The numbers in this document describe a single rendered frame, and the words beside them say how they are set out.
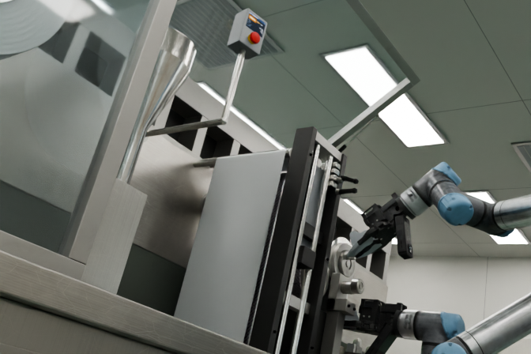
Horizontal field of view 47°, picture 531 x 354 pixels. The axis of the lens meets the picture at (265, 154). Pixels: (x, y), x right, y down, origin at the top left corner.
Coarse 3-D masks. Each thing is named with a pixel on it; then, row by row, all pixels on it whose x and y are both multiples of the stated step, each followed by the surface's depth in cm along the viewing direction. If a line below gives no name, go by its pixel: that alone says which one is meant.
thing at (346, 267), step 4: (344, 252) 168; (340, 256) 167; (344, 256) 167; (340, 260) 167; (344, 260) 167; (348, 260) 169; (352, 260) 171; (340, 264) 166; (344, 264) 167; (348, 264) 169; (352, 264) 171; (340, 268) 166; (344, 268) 167; (348, 268) 170; (352, 268) 170; (340, 272) 167; (344, 272) 167; (348, 272) 169; (352, 272) 170; (348, 276) 168
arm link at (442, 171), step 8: (432, 168) 161; (440, 168) 159; (448, 168) 158; (424, 176) 161; (432, 176) 159; (440, 176) 158; (448, 176) 157; (456, 176) 158; (416, 184) 162; (424, 184) 160; (432, 184) 157; (456, 184) 158; (416, 192) 160; (424, 192) 159; (424, 200) 160
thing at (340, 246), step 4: (340, 244) 169; (344, 244) 170; (336, 248) 168; (340, 248) 168; (344, 248) 170; (348, 248) 172; (336, 252) 166; (340, 252) 168; (332, 256) 166; (336, 256) 166; (332, 260) 166; (336, 260) 166; (332, 264) 166; (336, 264) 166; (332, 268) 166; (336, 268) 166; (336, 272) 165; (352, 276) 172
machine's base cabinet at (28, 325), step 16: (0, 304) 65; (16, 304) 66; (0, 320) 65; (16, 320) 66; (32, 320) 68; (48, 320) 69; (64, 320) 71; (0, 336) 65; (16, 336) 66; (32, 336) 68; (48, 336) 69; (64, 336) 71; (80, 336) 72; (96, 336) 74; (112, 336) 76; (0, 352) 64; (16, 352) 66; (32, 352) 67; (48, 352) 69; (64, 352) 70; (80, 352) 72; (96, 352) 74; (112, 352) 76; (128, 352) 78; (144, 352) 80; (160, 352) 82
